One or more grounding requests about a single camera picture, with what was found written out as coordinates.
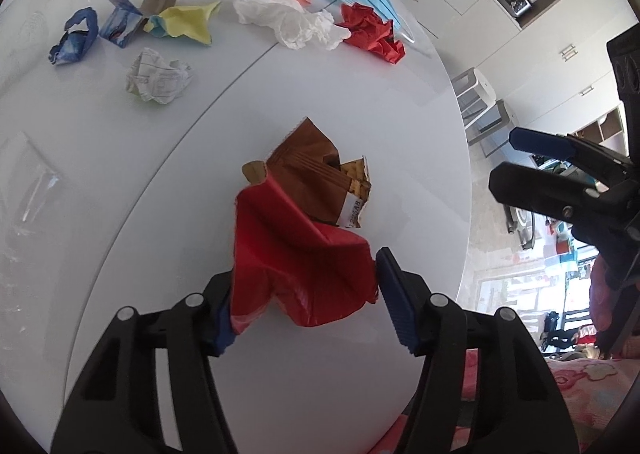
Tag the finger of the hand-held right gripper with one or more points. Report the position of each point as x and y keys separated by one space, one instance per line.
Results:
x=535 y=189
x=540 y=141

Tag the white crumpled tissue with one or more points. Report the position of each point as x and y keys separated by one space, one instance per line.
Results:
x=295 y=26

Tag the blue and white carton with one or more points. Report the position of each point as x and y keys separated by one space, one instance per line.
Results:
x=120 y=23

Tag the brown snack bag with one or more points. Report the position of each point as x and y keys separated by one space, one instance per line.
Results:
x=305 y=153

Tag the white printed paper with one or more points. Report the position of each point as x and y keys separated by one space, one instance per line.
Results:
x=155 y=78

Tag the white stool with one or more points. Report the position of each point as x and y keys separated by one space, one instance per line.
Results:
x=475 y=88

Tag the white tall cupboard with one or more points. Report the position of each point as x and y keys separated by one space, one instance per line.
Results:
x=550 y=68

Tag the blue crumpled wrapper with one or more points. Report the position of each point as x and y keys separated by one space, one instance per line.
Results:
x=75 y=43

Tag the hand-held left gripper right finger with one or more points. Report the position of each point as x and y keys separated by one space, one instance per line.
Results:
x=397 y=299

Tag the wooden cubby shelf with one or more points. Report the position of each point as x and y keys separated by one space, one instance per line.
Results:
x=605 y=128

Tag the red plastic bag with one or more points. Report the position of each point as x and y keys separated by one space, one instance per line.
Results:
x=290 y=264

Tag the yellow crumpled paper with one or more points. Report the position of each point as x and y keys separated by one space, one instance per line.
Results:
x=185 y=21

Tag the grey stool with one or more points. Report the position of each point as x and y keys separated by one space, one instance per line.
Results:
x=492 y=128

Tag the red paper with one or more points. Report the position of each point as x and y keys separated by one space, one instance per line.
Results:
x=370 y=33

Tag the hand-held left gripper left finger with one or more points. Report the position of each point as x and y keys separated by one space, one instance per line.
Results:
x=223 y=331

